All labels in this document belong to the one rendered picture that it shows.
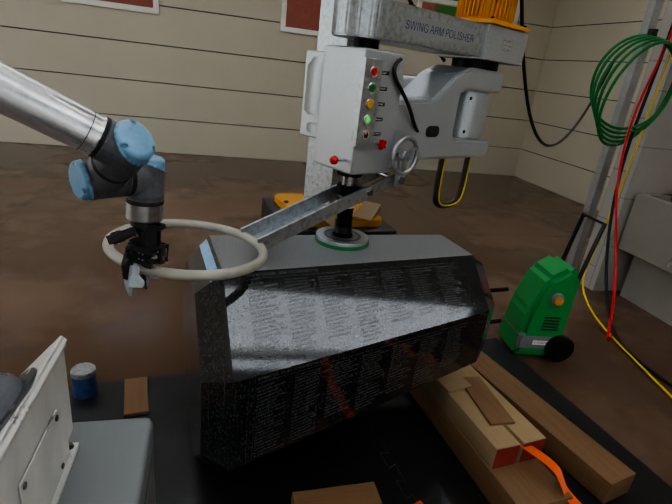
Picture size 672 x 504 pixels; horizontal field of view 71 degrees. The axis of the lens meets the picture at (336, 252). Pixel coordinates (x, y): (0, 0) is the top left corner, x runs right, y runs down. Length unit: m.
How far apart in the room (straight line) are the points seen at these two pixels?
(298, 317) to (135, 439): 0.76
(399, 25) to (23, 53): 6.67
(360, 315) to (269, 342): 0.34
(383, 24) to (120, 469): 1.42
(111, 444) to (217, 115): 6.88
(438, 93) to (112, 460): 1.63
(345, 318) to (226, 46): 6.29
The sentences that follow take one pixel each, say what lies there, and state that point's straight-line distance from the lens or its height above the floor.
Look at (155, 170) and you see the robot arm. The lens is 1.24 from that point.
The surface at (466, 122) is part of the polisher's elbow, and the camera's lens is 2.21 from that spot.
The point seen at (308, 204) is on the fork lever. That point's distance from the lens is 1.81.
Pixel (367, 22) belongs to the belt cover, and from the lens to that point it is 1.68.
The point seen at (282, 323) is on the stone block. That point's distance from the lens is 1.55.
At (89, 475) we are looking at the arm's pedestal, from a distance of 0.93.
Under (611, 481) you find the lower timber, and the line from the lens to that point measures 2.32.
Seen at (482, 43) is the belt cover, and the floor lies 1.65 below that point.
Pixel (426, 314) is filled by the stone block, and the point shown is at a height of 0.69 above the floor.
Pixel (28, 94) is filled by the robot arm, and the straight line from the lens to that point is 1.05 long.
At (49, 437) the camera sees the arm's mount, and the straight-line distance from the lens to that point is 0.82.
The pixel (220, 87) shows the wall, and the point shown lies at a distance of 7.58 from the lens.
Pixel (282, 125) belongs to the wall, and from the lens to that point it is 7.70.
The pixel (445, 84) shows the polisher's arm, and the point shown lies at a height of 1.48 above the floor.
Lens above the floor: 1.50
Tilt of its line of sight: 21 degrees down
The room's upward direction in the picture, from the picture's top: 7 degrees clockwise
